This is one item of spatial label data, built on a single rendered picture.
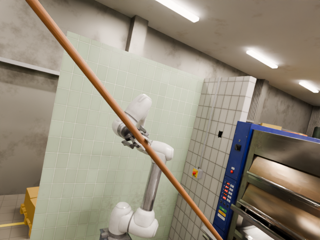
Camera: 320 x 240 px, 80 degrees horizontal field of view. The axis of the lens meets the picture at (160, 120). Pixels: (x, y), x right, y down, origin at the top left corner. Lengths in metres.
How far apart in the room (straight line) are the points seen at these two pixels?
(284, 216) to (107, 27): 4.08
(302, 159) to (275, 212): 0.46
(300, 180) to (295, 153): 0.20
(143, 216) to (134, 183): 0.75
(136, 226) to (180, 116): 1.32
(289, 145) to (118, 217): 1.43
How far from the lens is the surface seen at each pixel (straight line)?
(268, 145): 1.84
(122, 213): 1.69
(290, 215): 1.81
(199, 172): 2.30
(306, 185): 1.73
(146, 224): 1.67
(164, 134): 2.29
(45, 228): 2.38
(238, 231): 2.09
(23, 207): 3.98
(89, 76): 0.73
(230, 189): 2.03
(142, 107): 1.09
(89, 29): 4.30
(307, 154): 1.71
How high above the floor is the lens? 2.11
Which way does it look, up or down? 3 degrees down
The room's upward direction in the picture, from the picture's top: 12 degrees clockwise
